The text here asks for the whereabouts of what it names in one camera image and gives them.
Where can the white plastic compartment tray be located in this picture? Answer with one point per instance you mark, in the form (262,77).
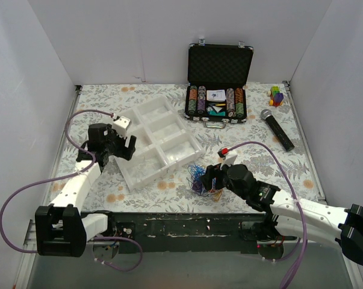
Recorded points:
(164,143)

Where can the colourful toy block train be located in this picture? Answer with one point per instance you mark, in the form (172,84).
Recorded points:
(276,96)

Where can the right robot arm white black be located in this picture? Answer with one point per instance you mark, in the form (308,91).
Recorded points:
(341,228)

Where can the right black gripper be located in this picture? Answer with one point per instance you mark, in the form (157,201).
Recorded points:
(211,176)

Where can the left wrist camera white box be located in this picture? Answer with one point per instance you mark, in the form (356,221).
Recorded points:
(121,126)

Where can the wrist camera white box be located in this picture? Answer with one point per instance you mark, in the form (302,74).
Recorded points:
(121,126)
(228,157)

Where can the black handheld microphone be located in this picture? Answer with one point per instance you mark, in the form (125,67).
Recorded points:
(280,134)

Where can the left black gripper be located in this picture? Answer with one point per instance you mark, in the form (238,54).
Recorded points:
(124,147)

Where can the black metal base plate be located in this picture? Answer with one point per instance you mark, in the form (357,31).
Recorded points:
(188,232)

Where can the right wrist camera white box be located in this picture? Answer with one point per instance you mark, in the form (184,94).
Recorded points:
(228,157)

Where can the floral patterned table mat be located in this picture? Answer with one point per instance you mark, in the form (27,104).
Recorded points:
(257,148)

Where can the black poker chip case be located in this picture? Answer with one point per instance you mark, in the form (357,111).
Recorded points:
(216,78)

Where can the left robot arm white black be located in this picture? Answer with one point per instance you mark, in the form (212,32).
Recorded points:
(70,200)

